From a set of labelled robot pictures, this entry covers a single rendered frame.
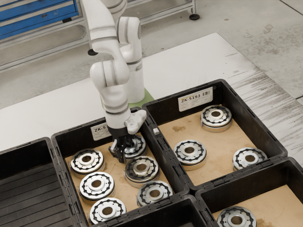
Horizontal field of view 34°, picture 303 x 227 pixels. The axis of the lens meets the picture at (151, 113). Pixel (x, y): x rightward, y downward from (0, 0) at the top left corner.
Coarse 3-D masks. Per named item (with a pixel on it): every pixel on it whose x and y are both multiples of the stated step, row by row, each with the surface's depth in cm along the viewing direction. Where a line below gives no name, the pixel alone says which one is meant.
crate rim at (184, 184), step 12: (132, 108) 157; (96, 120) 154; (60, 132) 152; (60, 156) 144; (168, 156) 139; (180, 180) 132; (72, 192) 133; (180, 192) 129; (156, 204) 127; (120, 216) 126
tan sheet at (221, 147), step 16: (160, 128) 163; (176, 128) 162; (192, 128) 161; (240, 128) 159; (176, 144) 157; (208, 144) 155; (224, 144) 155; (240, 144) 154; (208, 160) 150; (224, 160) 149; (192, 176) 146; (208, 176) 145
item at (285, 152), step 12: (204, 84) 162; (228, 84) 161; (168, 96) 159; (144, 108) 156; (168, 144) 143; (276, 144) 138; (276, 156) 135; (180, 168) 135; (252, 168) 133; (216, 180) 131; (192, 192) 130
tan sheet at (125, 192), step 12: (108, 144) 160; (72, 156) 157; (108, 156) 156; (108, 168) 152; (120, 168) 151; (120, 180) 148; (120, 192) 144; (132, 192) 144; (84, 204) 142; (132, 204) 140
